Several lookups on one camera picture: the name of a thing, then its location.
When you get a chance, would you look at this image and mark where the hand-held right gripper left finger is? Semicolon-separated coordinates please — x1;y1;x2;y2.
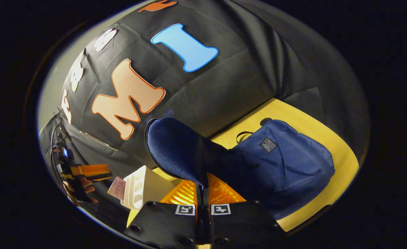
124;180;204;248

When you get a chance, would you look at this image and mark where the blue schoolbag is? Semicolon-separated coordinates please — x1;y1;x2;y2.
145;117;336;220

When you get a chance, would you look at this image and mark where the white bookshelf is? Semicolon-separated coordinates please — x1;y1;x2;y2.
121;165;176;211

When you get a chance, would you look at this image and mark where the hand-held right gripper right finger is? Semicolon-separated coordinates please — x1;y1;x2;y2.
203;173;287;246

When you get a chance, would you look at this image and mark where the pink cover book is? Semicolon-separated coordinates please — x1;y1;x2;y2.
107;176;126;201

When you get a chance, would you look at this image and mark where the black backdrop cloth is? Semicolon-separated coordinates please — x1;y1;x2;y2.
39;0;370;208

